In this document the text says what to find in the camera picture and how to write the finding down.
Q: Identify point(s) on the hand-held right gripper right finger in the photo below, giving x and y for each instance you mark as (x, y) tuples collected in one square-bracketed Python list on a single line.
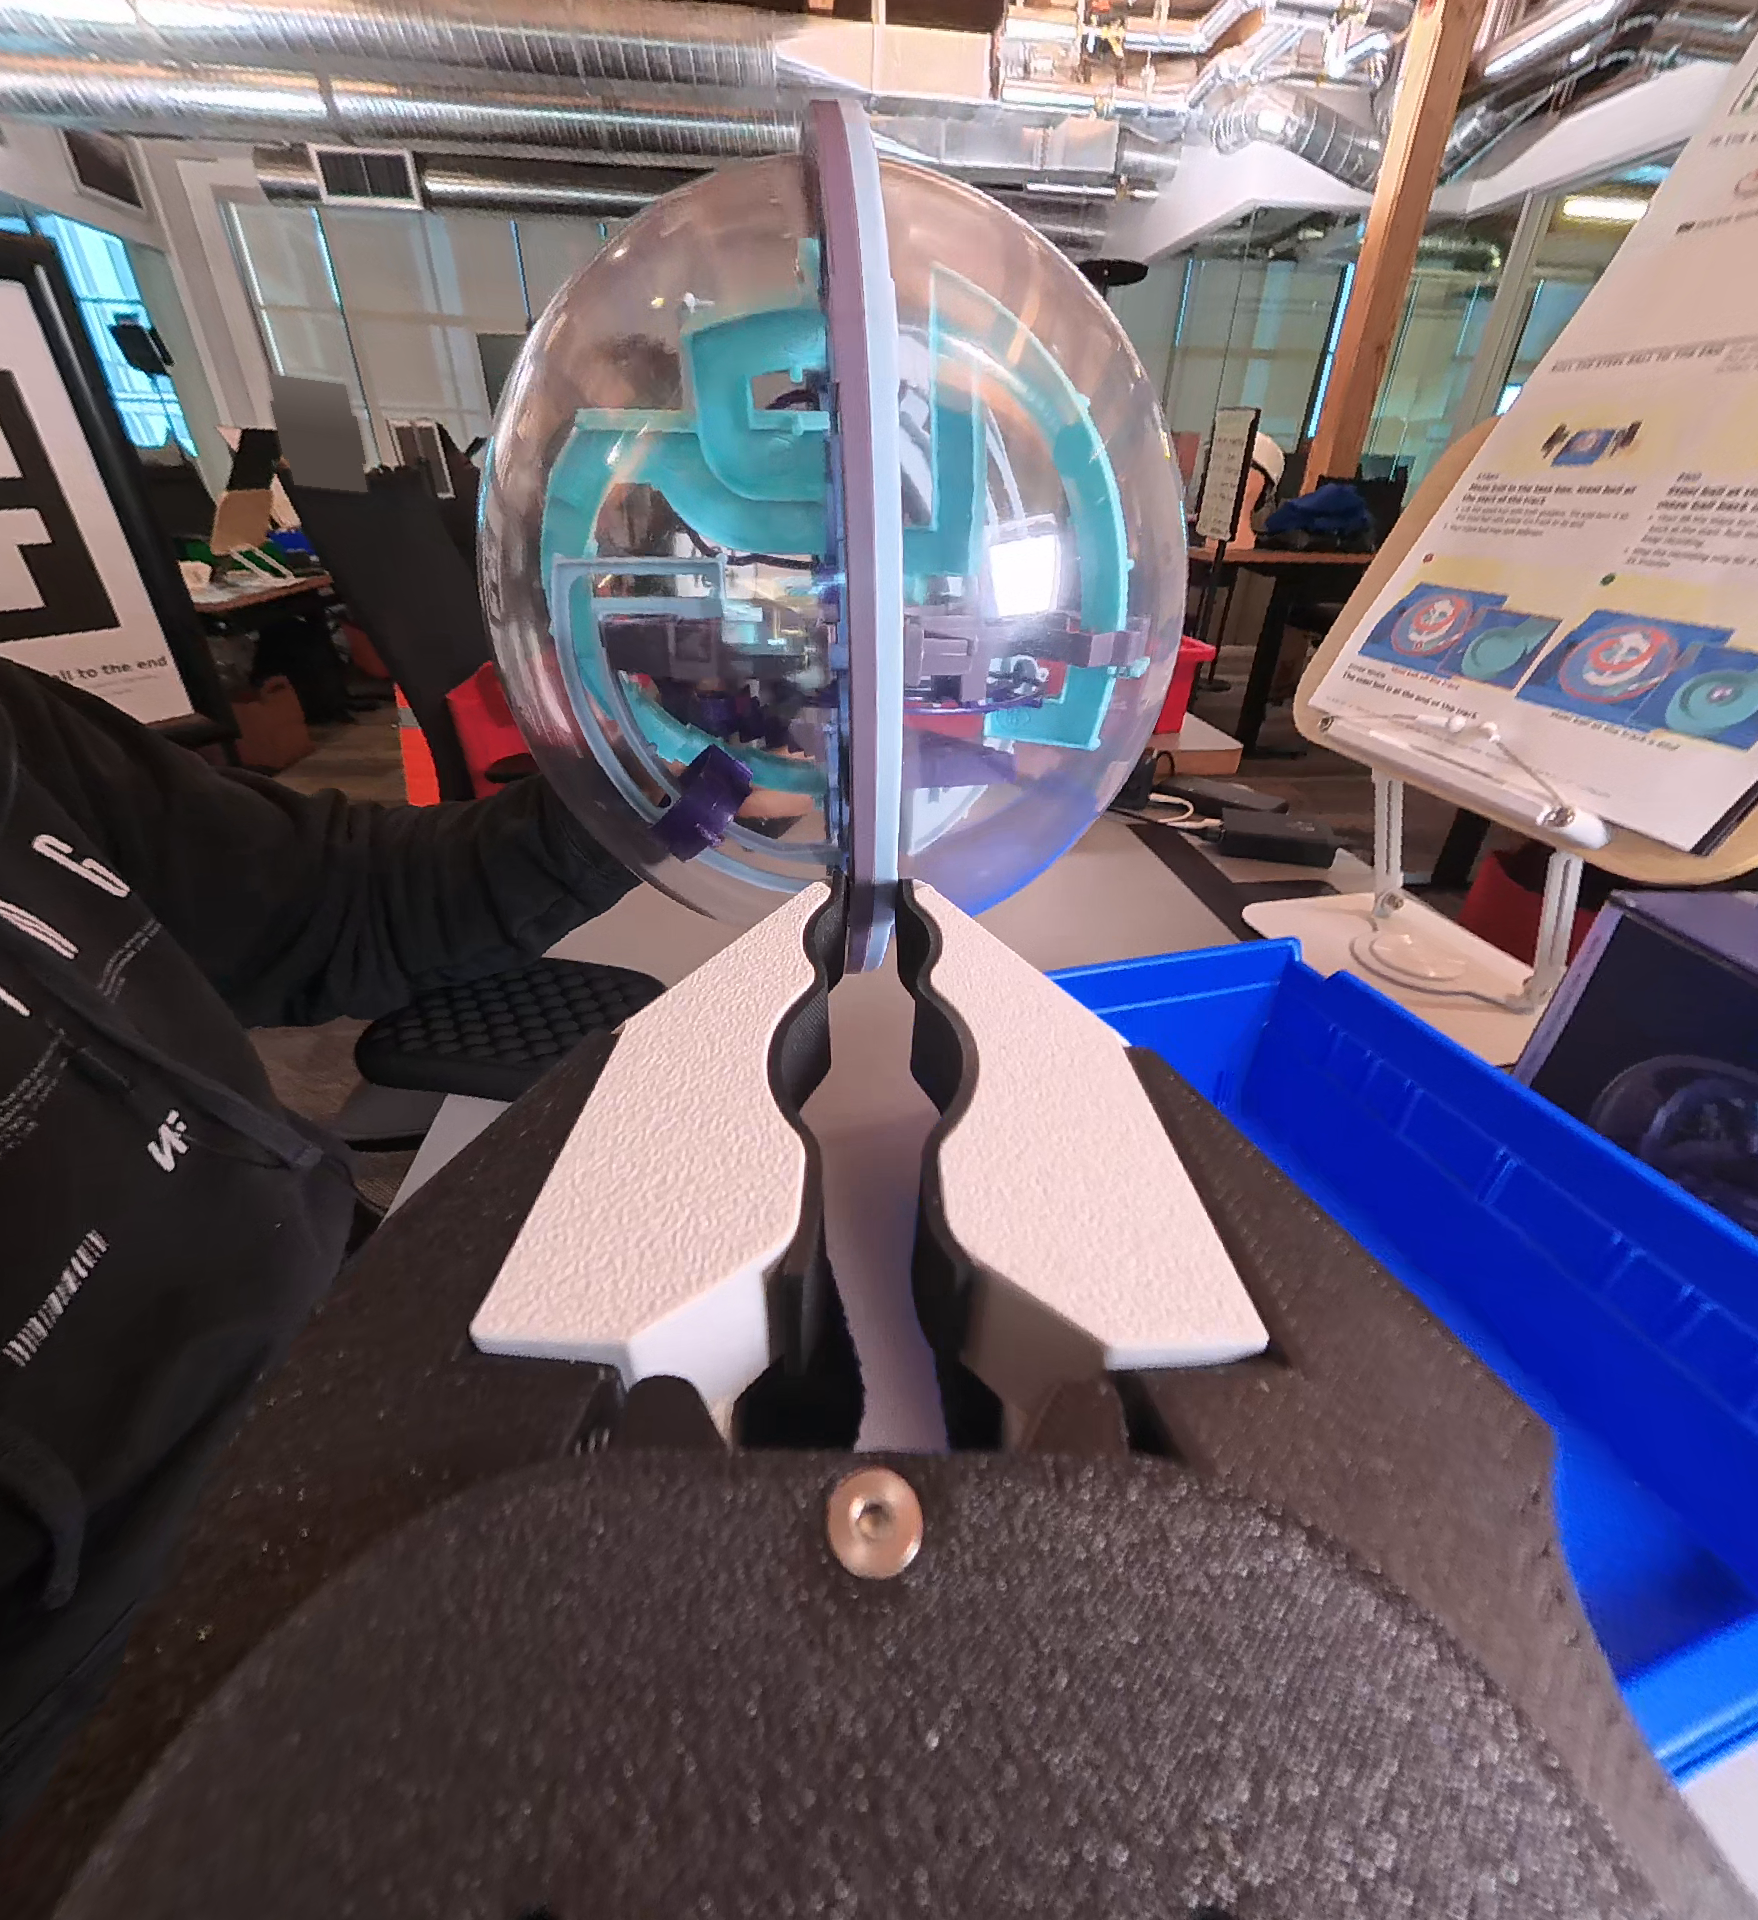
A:
[(1089, 1201)]

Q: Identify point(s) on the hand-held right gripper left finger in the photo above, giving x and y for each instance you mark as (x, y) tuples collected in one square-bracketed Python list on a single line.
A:
[(656, 1201)]

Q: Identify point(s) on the blue plastic bin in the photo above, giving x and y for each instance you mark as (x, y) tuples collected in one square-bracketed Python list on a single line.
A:
[(1509, 1289)]

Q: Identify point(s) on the clear plastic maze ball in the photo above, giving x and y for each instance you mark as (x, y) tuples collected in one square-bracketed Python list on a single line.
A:
[(698, 512)]

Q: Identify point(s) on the black mesh pad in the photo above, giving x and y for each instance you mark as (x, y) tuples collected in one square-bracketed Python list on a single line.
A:
[(504, 1030)]

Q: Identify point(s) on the instruction sheet on stand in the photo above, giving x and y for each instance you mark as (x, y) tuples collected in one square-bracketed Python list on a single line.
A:
[(1435, 954)]

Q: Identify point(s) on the red chair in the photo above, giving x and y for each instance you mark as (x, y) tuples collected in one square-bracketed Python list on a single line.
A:
[(490, 736)]

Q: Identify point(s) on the person's black sweatshirt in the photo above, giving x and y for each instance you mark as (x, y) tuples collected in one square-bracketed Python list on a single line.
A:
[(69, 1260)]

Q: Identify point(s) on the dark blue cardboard box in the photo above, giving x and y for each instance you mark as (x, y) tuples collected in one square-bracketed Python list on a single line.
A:
[(1720, 1081)]

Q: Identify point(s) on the printed instruction sheet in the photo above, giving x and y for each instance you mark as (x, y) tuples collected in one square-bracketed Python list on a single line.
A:
[(1629, 569)]

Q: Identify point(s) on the black framed tag sign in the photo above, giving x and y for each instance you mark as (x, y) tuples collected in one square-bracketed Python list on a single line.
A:
[(24, 450)]

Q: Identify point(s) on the ceiling air vent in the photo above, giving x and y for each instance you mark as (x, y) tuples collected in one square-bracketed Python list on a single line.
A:
[(362, 176)]

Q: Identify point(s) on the silver ceiling duct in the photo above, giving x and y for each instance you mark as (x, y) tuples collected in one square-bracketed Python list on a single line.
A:
[(370, 61)]

